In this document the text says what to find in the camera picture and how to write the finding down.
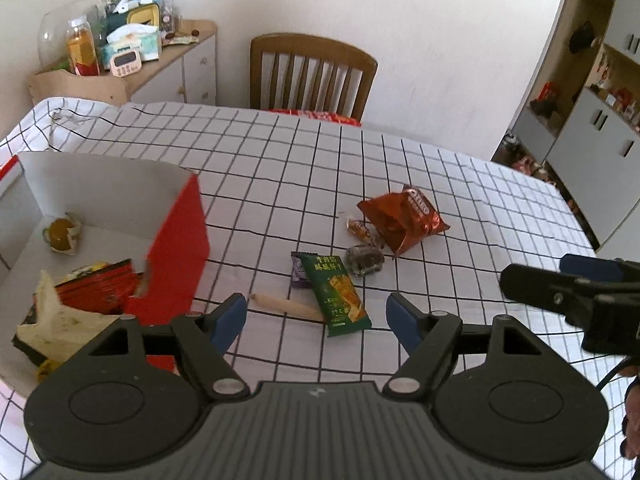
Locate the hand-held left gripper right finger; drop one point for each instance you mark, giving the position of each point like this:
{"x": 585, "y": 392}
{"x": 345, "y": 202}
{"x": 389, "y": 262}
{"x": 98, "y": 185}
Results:
{"x": 405, "y": 320}

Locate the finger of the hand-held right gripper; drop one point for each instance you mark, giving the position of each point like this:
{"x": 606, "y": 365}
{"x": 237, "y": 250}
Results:
{"x": 592, "y": 269}
{"x": 540, "y": 287}

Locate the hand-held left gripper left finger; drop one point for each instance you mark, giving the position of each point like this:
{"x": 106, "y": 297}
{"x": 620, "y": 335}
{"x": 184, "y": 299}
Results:
{"x": 227, "y": 320}

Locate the red cardboard box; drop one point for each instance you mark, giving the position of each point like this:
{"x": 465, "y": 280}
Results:
{"x": 180, "y": 245}

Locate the red and yellow chips bag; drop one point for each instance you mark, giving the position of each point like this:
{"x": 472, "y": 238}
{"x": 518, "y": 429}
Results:
{"x": 100, "y": 287}

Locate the cream snack packet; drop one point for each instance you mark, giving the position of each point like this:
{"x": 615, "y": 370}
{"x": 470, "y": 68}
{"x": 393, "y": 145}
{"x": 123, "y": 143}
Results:
{"x": 65, "y": 327}

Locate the yellow candy bag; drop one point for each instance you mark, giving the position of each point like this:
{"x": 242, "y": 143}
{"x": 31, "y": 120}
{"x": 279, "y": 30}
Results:
{"x": 46, "y": 370}

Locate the clear egg yolk pastry packet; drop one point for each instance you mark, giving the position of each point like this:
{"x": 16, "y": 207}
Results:
{"x": 60, "y": 232}

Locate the dark chocolate bar packet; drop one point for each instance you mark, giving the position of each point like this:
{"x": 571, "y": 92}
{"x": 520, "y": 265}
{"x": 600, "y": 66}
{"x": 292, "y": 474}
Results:
{"x": 30, "y": 352}

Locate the person's right hand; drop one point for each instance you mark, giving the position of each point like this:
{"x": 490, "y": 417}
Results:
{"x": 634, "y": 410}

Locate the beige stick snack packet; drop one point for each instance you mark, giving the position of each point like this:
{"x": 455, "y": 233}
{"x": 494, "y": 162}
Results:
{"x": 285, "y": 306}

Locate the clear wrapped dark cake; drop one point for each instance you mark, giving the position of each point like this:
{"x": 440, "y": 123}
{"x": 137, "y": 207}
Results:
{"x": 366, "y": 260}

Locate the green cracker packet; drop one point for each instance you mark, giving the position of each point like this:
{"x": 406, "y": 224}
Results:
{"x": 335, "y": 295}

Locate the small purple snack packet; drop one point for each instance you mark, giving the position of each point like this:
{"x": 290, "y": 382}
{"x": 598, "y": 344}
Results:
{"x": 299, "y": 272}

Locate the dark red snack bag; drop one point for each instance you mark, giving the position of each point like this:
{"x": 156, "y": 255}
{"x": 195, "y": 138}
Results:
{"x": 400, "y": 220}

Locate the small orange wrapped candy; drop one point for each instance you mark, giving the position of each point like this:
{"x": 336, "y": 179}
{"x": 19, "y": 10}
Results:
{"x": 360, "y": 229}

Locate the row of shoes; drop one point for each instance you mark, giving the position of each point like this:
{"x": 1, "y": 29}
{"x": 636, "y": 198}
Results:
{"x": 525, "y": 162}

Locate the red shelf ornament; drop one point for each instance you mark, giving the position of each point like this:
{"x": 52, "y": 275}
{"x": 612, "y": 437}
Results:
{"x": 547, "y": 97}

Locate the red chair cushion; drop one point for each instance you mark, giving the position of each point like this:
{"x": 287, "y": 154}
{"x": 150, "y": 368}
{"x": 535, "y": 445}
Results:
{"x": 320, "y": 115}

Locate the black hat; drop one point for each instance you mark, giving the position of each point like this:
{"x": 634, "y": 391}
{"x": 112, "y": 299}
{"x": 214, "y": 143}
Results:
{"x": 582, "y": 37}

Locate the wooden slatted chair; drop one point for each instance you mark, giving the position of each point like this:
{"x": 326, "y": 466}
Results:
{"x": 262, "y": 75}

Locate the wooden side cabinet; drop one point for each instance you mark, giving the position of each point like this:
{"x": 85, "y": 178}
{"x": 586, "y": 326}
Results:
{"x": 195, "y": 70}

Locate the pink digital timer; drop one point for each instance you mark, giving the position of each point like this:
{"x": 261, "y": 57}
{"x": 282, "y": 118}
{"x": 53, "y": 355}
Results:
{"x": 126, "y": 62}

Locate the soft tissue pack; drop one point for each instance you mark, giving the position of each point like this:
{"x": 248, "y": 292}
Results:
{"x": 135, "y": 42}

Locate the orange juice bottle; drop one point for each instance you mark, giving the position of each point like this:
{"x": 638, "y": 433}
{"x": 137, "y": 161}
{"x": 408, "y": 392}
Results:
{"x": 82, "y": 50}

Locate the clear glass jar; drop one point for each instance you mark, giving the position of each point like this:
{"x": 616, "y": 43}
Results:
{"x": 171, "y": 17}

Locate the yellow and green container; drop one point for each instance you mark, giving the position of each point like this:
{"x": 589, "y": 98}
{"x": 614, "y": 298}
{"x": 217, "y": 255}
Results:
{"x": 142, "y": 15}

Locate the clear glass bowl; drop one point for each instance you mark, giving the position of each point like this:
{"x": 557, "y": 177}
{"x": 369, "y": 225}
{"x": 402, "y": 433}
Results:
{"x": 55, "y": 30}

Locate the grey wall cabinet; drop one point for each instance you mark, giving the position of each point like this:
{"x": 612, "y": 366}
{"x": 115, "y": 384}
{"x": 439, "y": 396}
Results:
{"x": 590, "y": 160}

